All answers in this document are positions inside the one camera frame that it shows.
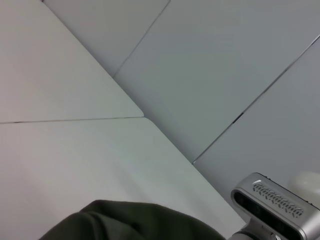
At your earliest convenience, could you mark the dark green FREE t-shirt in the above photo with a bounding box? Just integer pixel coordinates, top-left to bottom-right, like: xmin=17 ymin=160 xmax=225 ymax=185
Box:
xmin=37 ymin=199 xmax=227 ymax=240

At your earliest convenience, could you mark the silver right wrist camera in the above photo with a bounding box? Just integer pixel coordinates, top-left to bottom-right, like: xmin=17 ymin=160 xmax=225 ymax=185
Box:
xmin=229 ymin=172 xmax=320 ymax=240

